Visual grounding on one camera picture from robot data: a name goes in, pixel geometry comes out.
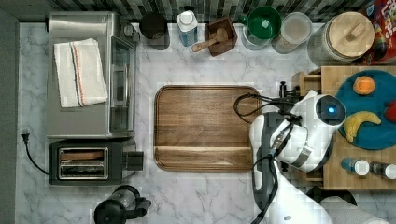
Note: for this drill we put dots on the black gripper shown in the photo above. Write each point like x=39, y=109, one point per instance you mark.
x=288, y=98

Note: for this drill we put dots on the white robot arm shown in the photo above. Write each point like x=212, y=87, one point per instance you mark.
x=299, y=134

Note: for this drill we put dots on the yellow banana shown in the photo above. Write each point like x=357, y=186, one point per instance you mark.
x=354, y=121

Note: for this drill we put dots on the clear plastic lidded container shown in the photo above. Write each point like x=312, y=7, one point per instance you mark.
x=295, y=30

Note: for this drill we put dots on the orange fruit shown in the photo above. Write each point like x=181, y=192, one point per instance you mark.
x=364, y=85

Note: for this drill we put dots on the green mug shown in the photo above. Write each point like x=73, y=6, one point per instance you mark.
x=263, y=23

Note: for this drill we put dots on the glass jar wooden lid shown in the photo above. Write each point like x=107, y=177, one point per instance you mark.
x=341, y=40

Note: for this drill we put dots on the blue round plate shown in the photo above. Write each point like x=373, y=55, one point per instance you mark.
x=371, y=136

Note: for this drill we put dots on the wooden spoon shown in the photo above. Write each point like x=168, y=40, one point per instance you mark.
x=221, y=35

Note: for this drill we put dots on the light wooden cabinet top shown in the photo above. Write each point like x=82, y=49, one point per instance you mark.
x=334, y=176

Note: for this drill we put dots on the brown wooden tray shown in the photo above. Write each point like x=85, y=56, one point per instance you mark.
x=197, y=130

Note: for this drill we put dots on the blue spice shaker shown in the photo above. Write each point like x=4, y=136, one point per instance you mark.
x=356, y=166

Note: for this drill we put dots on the black paper towel holder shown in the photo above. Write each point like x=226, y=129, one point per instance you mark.
x=318, y=194

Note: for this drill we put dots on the red fruit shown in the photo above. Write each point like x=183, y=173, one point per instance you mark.
x=390, y=111

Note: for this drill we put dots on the brown wooden box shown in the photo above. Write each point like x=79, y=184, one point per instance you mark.
x=211, y=30

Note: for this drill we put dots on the dark spice shaker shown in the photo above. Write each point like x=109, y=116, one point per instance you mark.
x=385, y=170

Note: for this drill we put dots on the paper towel roll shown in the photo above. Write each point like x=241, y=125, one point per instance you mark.
x=343, y=212

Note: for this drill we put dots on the red cereal box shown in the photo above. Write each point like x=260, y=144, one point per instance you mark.
x=382, y=15

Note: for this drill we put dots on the silver toaster oven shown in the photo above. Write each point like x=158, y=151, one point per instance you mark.
x=117, y=40

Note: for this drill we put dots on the black coffee grinder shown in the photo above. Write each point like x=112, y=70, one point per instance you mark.
x=124, y=203

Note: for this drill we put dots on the black two-slot toaster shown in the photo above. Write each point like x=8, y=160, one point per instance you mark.
x=93, y=162

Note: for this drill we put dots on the white striped dish towel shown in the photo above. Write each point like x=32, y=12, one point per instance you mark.
x=80, y=73

